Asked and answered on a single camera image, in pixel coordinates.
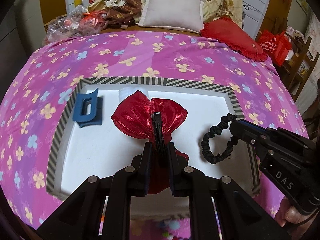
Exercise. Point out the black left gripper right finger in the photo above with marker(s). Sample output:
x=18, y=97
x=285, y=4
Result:
x=187, y=181

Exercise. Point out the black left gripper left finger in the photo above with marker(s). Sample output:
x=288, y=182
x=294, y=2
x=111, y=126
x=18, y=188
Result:
x=131, y=181

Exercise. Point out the black scrunchie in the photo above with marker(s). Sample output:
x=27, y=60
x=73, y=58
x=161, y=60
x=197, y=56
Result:
x=215, y=148

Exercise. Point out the red satin bow clip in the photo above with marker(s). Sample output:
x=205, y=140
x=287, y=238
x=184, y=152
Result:
x=154, y=120

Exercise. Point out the blue hair claw clip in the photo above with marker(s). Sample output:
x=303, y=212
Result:
x=88, y=109

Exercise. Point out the right hand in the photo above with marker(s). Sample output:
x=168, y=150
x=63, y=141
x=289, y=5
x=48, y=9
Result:
x=287, y=213

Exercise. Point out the wooden shelf rack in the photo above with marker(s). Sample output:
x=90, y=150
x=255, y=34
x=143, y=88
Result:
x=300, y=66

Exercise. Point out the red shopping bag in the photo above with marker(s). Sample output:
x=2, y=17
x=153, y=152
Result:
x=276, y=46

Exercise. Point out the pink floral bed sheet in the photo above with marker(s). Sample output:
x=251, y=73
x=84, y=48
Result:
x=35, y=96

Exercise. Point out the red heart cushion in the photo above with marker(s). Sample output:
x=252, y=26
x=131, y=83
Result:
x=228, y=32

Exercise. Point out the clear plastic bag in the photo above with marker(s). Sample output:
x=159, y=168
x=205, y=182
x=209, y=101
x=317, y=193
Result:
x=65, y=26

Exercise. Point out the white small pillow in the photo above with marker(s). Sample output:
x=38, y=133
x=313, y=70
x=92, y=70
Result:
x=184, y=15

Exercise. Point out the brown patterned blanket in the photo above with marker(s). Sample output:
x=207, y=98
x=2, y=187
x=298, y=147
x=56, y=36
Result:
x=122, y=12

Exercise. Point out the santa plush toy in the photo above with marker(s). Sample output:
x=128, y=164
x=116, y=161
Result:
x=96, y=5

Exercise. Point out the yellow bottle cap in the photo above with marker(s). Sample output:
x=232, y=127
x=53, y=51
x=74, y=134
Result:
x=77, y=2

